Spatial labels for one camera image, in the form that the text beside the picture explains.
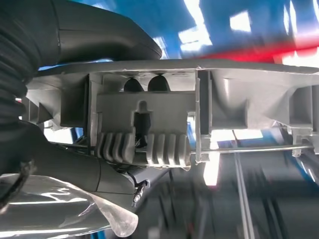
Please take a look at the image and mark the shiny clear plastic film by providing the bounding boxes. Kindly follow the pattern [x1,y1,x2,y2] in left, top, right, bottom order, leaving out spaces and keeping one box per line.
[0,174,139,239]

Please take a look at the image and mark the red barrier belt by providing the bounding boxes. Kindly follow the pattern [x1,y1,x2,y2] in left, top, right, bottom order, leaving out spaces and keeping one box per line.
[199,39,319,67]

